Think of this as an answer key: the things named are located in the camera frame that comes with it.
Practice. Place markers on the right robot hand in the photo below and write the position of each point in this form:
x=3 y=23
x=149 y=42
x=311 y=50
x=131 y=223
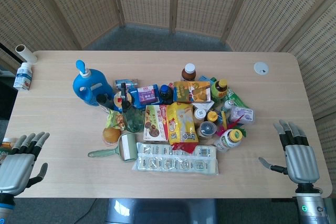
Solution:
x=299 y=161

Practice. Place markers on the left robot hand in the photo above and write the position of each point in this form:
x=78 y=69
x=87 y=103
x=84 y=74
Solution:
x=16 y=166

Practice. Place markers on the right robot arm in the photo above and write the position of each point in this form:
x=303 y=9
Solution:
x=311 y=204

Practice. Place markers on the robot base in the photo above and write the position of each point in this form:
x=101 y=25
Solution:
x=160 y=211

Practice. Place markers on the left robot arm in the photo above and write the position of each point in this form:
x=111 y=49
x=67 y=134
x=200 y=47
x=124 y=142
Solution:
x=5 y=207

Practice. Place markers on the white bottle yellow lid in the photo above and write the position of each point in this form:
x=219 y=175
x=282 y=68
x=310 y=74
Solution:
x=229 y=140

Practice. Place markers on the small white milk bottle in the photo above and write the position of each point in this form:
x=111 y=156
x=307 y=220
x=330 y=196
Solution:
x=23 y=76

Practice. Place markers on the blue detergent jug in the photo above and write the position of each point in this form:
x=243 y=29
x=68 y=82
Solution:
x=88 y=86

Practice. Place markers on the green glass spray bottle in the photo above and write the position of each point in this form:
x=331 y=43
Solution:
x=131 y=116

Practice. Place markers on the brown bottle white cap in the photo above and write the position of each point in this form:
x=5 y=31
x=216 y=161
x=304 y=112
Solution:
x=189 y=73

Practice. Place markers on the dark blue cap bottle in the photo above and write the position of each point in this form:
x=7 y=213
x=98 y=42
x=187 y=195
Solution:
x=166 y=93

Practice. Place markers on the purple white wipes pack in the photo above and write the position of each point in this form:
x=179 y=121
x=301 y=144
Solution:
x=242 y=115

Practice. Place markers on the colourful feather shuttlecock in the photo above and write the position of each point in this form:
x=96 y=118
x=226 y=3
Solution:
x=228 y=125

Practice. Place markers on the green toothpaste tube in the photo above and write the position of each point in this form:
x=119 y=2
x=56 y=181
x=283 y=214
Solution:
x=234 y=98

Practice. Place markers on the white table grommet cover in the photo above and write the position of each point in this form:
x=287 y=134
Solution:
x=261 y=68

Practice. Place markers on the green jar yellow lid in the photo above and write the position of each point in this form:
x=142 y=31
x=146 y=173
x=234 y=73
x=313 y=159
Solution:
x=220 y=90

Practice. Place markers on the green lint roller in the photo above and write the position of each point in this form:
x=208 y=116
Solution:
x=123 y=149

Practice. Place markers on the green nut snack bag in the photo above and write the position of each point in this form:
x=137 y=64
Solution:
x=115 y=119

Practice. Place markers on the white cap small jar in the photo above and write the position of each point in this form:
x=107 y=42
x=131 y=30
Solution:
x=199 y=115

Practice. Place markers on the white paper box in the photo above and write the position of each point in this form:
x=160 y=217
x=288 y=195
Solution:
x=202 y=106

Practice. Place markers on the yellow red label can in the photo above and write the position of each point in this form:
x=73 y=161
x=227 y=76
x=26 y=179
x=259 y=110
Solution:
x=118 y=100

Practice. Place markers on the yellow snack bag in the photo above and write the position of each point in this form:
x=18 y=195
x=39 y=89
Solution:
x=181 y=127

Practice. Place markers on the clear white packaged pack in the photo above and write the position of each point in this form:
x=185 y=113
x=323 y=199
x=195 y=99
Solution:
x=176 y=162

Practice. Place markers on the light blue carton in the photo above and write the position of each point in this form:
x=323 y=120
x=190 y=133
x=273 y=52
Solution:
x=205 y=78

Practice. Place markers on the yellow orange snack box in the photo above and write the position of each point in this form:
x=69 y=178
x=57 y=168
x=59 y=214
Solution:
x=193 y=92

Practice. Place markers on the blue foil packet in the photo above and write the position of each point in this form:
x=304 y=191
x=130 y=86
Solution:
x=126 y=82

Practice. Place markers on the red green biscuit box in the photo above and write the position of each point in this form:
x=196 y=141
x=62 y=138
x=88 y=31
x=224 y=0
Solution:
x=155 y=123

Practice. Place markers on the purple white small box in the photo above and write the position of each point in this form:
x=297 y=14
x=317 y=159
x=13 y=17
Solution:
x=148 y=95

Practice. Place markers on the woven folding screen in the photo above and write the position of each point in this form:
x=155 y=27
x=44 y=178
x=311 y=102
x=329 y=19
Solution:
x=168 y=6

